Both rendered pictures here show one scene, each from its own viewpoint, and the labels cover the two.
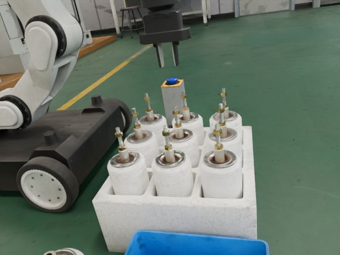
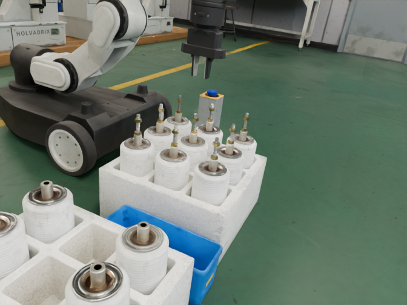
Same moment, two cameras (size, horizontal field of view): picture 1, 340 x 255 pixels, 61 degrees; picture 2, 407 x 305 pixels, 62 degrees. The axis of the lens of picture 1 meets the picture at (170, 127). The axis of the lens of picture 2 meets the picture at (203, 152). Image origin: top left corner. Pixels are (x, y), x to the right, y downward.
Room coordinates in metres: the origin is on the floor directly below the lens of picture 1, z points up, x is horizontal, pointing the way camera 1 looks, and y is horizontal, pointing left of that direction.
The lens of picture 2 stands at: (-0.21, -0.15, 0.67)
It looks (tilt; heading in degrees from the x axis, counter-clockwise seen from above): 26 degrees down; 5
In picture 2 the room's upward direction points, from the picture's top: 7 degrees clockwise
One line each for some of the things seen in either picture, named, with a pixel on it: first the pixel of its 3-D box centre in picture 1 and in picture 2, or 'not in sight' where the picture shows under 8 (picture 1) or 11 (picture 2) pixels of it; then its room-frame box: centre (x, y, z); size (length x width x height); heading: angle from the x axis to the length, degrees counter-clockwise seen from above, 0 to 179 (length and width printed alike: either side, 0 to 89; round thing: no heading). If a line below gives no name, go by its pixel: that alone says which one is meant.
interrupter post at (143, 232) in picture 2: not in sight; (143, 232); (0.26, -0.01, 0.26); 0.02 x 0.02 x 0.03
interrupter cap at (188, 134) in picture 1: (179, 135); (192, 141); (0.71, -0.02, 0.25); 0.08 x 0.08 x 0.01
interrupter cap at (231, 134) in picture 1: (222, 134); (229, 152); (0.67, -0.14, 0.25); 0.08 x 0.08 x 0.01
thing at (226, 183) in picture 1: (222, 190); (208, 197); (0.56, -0.10, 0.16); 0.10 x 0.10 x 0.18
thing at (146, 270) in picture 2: not in sight; (141, 274); (0.26, -0.01, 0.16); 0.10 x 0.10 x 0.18
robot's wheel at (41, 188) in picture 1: (47, 185); (70, 148); (0.80, 0.43, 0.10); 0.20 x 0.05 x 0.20; 73
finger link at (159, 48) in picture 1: (158, 54); (194, 64); (0.71, 0.00, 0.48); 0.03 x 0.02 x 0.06; 166
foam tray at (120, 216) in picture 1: (186, 182); (188, 186); (0.71, -0.02, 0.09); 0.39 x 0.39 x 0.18; 73
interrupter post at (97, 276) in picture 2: not in sight; (97, 275); (0.14, 0.02, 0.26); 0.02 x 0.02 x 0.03
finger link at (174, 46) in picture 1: (176, 52); (209, 67); (0.70, -0.05, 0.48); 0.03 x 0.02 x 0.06; 166
